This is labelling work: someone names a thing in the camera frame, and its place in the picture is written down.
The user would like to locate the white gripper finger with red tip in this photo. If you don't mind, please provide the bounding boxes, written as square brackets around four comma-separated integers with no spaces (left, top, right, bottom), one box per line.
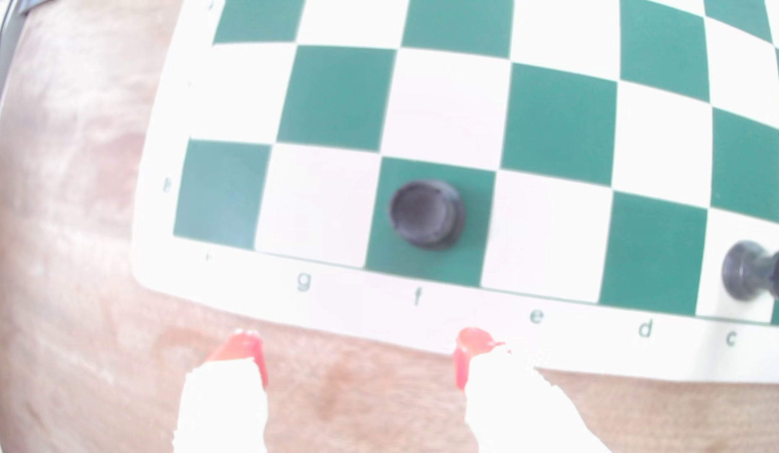
[452,327,613,453]
[172,328,269,453]

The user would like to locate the black chess rook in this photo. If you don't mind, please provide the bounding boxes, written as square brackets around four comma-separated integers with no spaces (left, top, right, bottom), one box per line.
[721,240,779,302]
[388,180,467,250]

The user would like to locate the grey table edge strip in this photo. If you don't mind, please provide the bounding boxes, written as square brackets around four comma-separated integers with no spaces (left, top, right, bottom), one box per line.
[0,0,29,148]

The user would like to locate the green and white chess mat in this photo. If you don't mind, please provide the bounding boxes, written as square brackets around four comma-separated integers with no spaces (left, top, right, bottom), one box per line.
[130,0,779,385]

